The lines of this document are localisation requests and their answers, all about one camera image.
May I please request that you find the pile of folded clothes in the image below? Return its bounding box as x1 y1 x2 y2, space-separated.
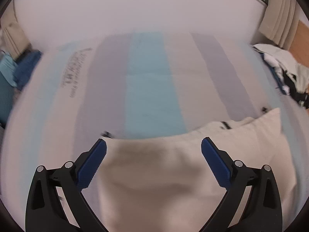
253 43 308 109

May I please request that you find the folded dark blue garment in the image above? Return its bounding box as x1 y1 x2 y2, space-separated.
13 50 42 91

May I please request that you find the beige curtain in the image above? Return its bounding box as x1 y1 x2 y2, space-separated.
2 22 31 60
259 0 301 50

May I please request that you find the striped pastel bed sheet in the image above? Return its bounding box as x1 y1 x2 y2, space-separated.
1 32 308 228

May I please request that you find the light blue folded cloth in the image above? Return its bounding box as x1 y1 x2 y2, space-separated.
0 53 17 87

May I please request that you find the cream and black hooded jacket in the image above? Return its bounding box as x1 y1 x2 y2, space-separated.
96 108 297 231

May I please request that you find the teal hard-shell suitcase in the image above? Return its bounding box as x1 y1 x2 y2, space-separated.
0 73 14 126

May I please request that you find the beige curtain right side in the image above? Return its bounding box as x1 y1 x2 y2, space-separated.
259 0 301 50

